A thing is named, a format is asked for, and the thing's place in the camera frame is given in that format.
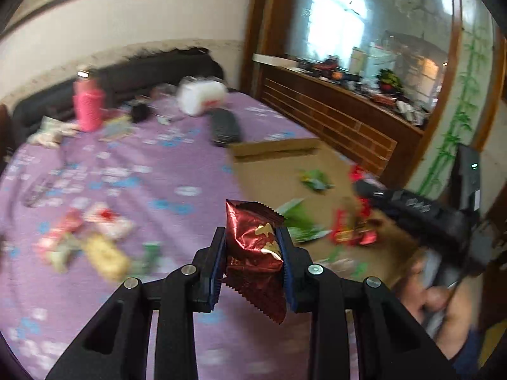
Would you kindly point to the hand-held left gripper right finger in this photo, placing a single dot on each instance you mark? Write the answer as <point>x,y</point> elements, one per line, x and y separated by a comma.
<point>289,289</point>

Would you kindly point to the cream yellow biscuit packet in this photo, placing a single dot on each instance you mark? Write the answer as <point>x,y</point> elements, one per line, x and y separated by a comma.
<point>107,259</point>

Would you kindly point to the green bamboo wall decal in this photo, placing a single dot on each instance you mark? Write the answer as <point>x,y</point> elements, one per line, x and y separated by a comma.
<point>459,126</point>

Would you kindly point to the small notebook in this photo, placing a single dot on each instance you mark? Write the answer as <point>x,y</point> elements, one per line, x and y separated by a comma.
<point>115,131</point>

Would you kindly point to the red packet black yellow label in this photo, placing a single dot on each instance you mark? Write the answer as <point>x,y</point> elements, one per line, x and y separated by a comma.
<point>343,227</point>

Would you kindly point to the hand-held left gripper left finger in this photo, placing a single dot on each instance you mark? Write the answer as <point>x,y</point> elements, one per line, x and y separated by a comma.
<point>218,269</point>

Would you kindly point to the small green yellow packet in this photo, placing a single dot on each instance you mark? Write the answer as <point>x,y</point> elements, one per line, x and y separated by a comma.
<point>315,180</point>

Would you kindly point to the bright red long packet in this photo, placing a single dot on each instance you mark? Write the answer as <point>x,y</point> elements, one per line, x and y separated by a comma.
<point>364,229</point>

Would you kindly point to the white plastic jar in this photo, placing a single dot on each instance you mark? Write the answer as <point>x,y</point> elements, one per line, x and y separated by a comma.
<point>200,97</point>

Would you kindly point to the green crinkly candy packet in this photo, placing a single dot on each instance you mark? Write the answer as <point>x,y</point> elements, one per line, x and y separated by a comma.
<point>148,257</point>

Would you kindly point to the small red foil packet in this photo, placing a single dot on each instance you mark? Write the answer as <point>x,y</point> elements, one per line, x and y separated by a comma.
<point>356,172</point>

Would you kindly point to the large green pea packet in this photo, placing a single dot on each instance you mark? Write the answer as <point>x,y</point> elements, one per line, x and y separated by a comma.
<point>301,215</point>

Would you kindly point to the assorted items on ledge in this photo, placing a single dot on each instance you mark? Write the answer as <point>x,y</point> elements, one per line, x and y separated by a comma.
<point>388,79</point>

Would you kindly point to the dark red gold-print packet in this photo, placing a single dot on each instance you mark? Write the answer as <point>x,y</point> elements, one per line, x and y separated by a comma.
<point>249,241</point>

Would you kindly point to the white packet red print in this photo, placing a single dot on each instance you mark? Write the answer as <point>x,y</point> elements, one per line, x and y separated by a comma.
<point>107,221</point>

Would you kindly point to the small red square packet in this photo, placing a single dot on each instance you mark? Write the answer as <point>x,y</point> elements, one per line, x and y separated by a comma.
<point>67,221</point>

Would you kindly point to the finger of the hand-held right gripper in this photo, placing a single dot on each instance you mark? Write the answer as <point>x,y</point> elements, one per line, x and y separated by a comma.
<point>372,194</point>

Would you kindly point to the black eyeglasses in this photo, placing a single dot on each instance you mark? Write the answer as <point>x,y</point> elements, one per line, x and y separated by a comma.
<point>37,194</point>

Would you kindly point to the purple floral tablecloth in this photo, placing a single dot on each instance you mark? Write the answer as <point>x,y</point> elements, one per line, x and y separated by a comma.
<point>178,166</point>

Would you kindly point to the black cup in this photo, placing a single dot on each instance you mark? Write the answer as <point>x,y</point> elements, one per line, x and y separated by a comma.
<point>139,113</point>

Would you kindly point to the cardboard box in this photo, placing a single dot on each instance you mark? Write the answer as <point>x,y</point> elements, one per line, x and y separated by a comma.
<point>269,170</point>

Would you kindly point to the wooden partition cabinet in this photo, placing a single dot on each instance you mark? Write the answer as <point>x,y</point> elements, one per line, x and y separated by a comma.
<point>336,114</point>

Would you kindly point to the black glasses case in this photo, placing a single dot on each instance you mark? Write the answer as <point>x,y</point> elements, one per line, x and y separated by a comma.
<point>225,126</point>

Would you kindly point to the flat white box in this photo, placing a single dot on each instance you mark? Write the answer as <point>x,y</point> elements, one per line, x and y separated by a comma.
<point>273,59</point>

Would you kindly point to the bottle with pink knit sleeve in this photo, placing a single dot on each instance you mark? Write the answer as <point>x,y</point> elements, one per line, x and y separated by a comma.
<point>89,107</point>

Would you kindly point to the person's right hand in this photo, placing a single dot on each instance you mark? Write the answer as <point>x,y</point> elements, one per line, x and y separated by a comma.
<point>459,316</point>

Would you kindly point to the black sofa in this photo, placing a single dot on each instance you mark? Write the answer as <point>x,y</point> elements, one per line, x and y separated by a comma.
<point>138,75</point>

